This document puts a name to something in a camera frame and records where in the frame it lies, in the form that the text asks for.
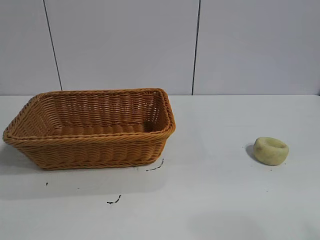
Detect brown woven wicker basket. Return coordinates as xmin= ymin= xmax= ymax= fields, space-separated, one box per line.
xmin=2 ymin=87 xmax=177 ymax=171

